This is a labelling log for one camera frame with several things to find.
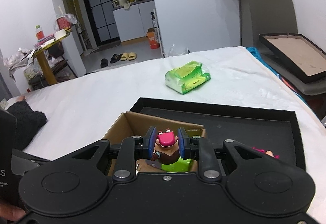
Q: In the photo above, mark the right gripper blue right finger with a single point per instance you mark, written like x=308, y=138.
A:
x=201, y=150

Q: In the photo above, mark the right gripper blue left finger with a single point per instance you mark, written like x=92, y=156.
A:
x=131, y=149

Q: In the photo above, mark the brown cardboard box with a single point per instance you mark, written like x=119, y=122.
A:
x=130, y=124

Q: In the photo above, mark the brown-haired doll figurine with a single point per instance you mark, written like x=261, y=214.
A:
x=166, y=149

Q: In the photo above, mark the green hexagonal box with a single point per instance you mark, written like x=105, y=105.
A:
x=179, y=166

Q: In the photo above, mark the pink bear figurine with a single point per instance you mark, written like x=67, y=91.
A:
x=267, y=152

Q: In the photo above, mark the person's left hand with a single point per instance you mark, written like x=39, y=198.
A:
x=11, y=212

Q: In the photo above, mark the black fuzzy sleeve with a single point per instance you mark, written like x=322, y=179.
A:
x=29, y=122

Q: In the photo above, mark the green tissue pack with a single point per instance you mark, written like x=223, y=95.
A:
x=187, y=77

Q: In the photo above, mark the black shallow tray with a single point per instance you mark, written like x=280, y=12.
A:
x=264, y=129

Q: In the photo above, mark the black slippers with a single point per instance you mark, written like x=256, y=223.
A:
x=105, y=62

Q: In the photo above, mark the yellow slippers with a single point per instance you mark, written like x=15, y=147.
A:
x=128, y=56

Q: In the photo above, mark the orange carton box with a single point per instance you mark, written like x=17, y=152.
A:
x=152, y=37

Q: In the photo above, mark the white kitchen cabinet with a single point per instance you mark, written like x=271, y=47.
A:
x=134, y=22

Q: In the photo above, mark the black framed cork tray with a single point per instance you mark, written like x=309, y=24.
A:
x=299, y=54

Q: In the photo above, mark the grey chair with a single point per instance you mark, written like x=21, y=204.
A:
x=273, y=16

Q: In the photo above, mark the black glass door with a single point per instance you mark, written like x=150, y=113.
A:
x=102, y=21

